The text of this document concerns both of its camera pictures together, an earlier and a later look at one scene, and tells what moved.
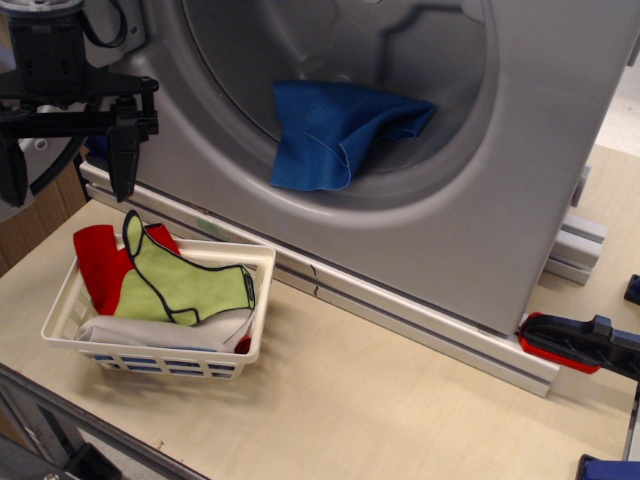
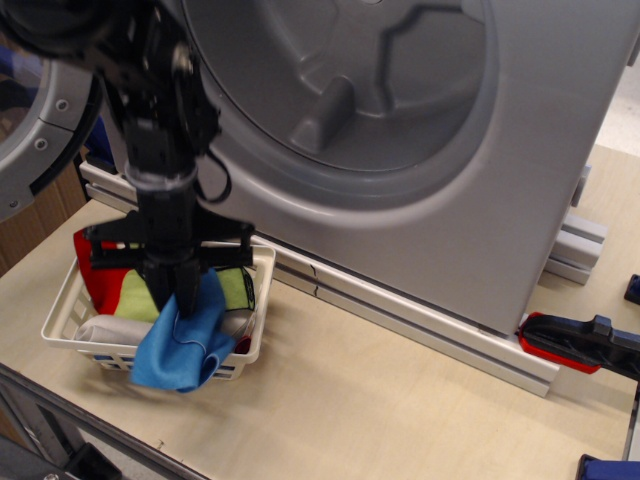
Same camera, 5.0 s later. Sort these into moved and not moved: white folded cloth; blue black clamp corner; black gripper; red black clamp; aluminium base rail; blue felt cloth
Moved: blue felt cloth; black gripper
Not moved: white folded cloth; aluminium base rail; red black clamp; blue black clamp corner
